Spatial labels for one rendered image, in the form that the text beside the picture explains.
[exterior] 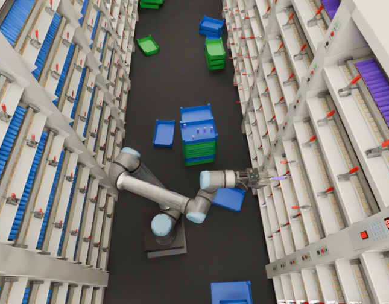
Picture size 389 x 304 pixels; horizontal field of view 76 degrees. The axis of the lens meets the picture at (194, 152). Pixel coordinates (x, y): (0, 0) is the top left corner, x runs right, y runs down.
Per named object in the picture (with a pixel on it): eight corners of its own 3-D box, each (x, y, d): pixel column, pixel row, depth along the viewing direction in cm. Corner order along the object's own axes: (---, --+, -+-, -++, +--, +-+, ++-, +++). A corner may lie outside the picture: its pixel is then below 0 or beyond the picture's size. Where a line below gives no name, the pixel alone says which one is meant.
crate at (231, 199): (207, 202, 231) (207, 199, 224) (214, 183, 240) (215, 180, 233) (239, 213, 225) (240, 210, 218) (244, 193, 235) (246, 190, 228)
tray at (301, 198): (309, 245, 127) (310, 242, 119) (282, 145, 157) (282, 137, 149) (353, 242, 121) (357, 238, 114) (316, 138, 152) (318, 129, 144)
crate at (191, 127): (183, 145, 215) (183, 140, 208) (180, 126, 225) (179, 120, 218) (217, 140, 217) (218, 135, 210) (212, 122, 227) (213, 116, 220)
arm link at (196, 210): (96, 177, 145) (200, 219, 120) (108, 160, 151) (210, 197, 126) (105, 186, 155) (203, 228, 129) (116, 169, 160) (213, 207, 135)
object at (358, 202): (348, 227, 94) (357, 218, 82) (305, 104, 124) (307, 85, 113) (412, 221, 88) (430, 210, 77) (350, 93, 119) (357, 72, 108)
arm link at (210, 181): (198, 175, 132) (199, 167, 123) (222, 175, 132) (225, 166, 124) (199, 192, 127) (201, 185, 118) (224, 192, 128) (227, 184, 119)
